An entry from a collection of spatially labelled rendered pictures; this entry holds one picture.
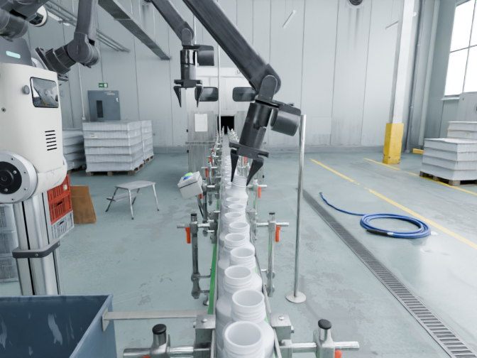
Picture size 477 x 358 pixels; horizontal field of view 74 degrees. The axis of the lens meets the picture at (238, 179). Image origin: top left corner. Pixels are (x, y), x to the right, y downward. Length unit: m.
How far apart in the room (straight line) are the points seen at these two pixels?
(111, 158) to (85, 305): 6.71
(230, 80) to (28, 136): 4.65
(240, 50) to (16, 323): 0.83
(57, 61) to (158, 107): 9.93
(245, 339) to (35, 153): 0.88
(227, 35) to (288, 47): 10.63
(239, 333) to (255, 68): 0.58
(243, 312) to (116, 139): 7.12
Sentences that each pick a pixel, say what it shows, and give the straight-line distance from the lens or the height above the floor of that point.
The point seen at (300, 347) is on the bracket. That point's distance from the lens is 0.46.
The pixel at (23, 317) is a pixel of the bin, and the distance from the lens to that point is 0.96.
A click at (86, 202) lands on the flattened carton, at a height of 0.30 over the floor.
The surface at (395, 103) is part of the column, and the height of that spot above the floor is 1.62.
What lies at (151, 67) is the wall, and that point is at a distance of 11.34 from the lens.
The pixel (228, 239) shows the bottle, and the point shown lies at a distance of 0.55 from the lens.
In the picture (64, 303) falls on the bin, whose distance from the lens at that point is 0.90.
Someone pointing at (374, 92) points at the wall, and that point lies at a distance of 12.17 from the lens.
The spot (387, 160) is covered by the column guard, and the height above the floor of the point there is 0.09.
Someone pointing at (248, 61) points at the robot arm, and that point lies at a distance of 0.77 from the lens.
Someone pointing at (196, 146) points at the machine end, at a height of 0.80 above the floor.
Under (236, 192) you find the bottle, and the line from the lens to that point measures 0.79.
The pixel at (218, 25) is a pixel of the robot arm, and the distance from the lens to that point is 0.79.
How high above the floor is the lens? 1.37
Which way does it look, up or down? 12 degrees down
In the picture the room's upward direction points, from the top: straight up
